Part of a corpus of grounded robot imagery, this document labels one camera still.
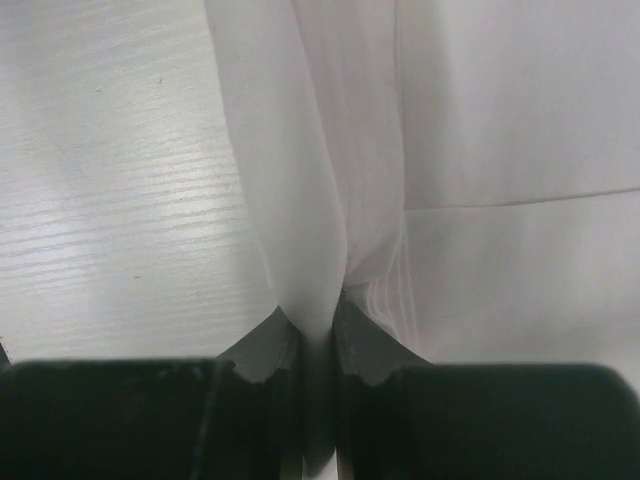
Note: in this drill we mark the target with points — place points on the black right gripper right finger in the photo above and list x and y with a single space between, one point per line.
402 417

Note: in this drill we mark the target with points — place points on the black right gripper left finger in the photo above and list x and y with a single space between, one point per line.
234 416

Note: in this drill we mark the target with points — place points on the white t shirt red print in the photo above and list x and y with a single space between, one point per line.
465 172

